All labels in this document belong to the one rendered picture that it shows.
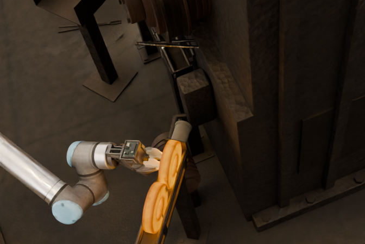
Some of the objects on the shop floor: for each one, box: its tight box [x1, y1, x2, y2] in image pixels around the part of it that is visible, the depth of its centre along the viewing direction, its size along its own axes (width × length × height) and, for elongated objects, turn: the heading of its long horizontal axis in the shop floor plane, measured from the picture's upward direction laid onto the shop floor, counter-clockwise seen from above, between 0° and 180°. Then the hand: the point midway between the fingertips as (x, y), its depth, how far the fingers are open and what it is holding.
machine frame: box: [178, 0, 365, 233], centre depth 212 cm, size 73×108×176 cm
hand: (168, 161), depth 197 cm, fingers closed, pressing on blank
